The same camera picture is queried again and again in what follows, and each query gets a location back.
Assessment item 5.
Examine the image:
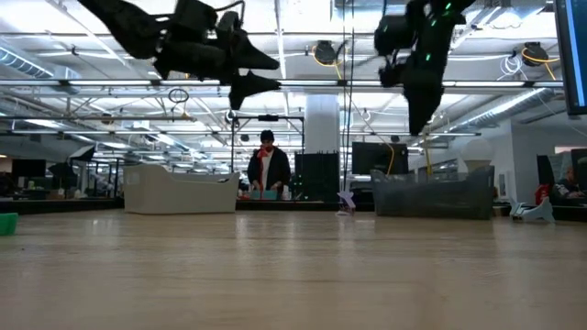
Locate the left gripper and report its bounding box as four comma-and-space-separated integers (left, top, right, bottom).
152, 0, 282, 112

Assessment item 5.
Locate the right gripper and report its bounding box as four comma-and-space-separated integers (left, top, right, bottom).
373, 13, 451, 137

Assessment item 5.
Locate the white staple remover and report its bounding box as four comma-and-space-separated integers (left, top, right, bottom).
509, 195, 557, 225

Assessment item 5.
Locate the green staple remover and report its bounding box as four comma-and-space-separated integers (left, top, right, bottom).
0, 212, 20, 237

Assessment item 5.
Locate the black background gantry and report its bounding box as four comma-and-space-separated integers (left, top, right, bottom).
230, 113, 306, 203

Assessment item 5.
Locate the black background monitor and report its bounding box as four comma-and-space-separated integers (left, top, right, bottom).
350, 141, 410, 176

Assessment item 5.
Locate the white bulb lamp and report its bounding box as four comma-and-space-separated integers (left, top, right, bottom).
460, 137, 495, 173

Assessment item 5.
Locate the white column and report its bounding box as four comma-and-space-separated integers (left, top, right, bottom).
305, 93, 341, 155

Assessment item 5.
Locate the grey translucent bin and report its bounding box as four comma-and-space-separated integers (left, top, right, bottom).
370, 165, 495, 220

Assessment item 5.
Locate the person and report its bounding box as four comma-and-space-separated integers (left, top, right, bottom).
551, 165, 587, 200
246, 129, 293, 201

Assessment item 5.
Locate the teal box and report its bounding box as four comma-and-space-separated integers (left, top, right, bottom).
249, 189, 280, 202

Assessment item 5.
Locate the black panel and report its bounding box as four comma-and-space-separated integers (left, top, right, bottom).
293, 152, 341, 203

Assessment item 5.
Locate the white tall bin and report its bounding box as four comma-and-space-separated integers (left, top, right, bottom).
122, 163, 241, 215

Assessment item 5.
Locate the computer monitor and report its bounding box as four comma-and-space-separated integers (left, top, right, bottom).
552, 0, 587, 116

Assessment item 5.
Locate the yellow extension cable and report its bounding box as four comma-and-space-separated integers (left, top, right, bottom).
422, 131, 436, 176

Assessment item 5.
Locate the ceiling cable reel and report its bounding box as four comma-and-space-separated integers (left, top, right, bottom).
313, 39, 344, 66
521, 40, 561, 69

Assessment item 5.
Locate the black table frame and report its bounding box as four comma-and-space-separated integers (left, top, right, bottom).
0, 197, 587, 224

